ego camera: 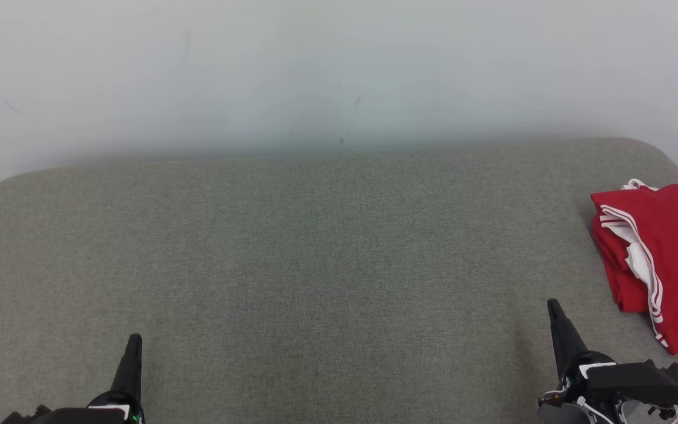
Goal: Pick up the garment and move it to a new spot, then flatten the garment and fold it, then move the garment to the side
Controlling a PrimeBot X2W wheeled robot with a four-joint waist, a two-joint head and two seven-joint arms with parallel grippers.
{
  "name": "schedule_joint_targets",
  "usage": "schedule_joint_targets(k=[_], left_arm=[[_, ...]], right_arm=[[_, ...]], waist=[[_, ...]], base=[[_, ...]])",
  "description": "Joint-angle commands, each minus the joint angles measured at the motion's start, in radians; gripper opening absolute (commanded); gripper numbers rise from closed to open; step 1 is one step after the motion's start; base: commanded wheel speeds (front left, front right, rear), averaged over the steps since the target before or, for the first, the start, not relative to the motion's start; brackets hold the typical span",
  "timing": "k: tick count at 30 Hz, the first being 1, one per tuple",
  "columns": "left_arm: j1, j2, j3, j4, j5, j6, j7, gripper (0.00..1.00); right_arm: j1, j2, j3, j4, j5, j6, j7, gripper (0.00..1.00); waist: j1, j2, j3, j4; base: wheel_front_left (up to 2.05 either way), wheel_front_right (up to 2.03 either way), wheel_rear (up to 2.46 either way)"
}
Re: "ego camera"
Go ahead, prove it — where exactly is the thin red white wire bundle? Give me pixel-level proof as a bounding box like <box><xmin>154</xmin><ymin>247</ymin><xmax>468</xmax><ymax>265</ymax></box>
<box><xmin>541</xmin><ymin>386</ymin><xmax>628</xmax><ymax>424</ymax></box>

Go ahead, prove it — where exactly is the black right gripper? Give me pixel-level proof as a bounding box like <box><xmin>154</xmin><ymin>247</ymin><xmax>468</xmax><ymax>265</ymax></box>
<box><xmin>546</xmin><ymin>298</ymin><xmax>672</xmax><ymax>414</ymax></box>

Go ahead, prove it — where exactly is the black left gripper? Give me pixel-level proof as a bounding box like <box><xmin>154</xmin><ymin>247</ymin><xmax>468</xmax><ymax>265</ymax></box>
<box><xmin>45</xmin><ymin>333</ymin><xmax>147</xmax><ymax>424</ymax></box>

